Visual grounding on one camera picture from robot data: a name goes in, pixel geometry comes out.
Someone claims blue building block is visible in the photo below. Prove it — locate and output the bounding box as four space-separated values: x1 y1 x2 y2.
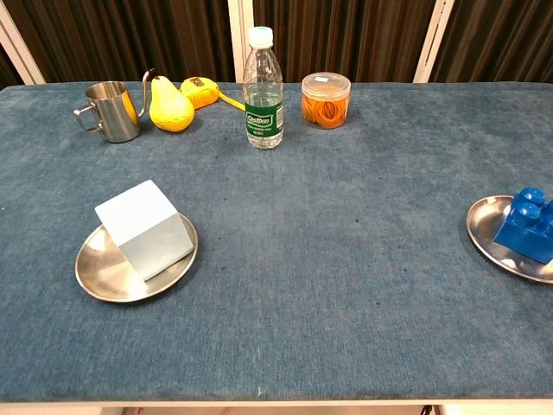
493 187 553 265

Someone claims yellow pear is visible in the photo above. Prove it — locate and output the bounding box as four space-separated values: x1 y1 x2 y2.
149 75 195 132

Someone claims light blue cube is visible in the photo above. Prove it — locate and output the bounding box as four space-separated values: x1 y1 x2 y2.
94 179 194 282

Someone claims clear water bottle green label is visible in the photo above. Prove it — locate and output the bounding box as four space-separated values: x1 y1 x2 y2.
243 26 285 150

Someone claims dark pleated curtain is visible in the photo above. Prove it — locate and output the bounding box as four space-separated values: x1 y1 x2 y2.
0 0 553 90

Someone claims blue table cloth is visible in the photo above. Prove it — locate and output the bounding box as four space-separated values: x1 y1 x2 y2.
0 81 553 404

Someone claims yellow tape measure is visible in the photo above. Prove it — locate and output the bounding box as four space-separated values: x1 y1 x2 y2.
180 76 245 111

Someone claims steel gooseneck pitcher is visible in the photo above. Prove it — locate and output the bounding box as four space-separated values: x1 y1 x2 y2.
73 68 156 144

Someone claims clear jar of rubber bands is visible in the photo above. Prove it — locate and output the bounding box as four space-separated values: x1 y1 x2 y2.
301 72 352 130

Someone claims round steel plate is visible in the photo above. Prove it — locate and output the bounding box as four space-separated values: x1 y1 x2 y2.
466 195 553 284
74 211 200 303

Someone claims white frame post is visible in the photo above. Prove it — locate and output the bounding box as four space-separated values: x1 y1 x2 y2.
0 0 47 86
413 0 456 84
227 0 255 83

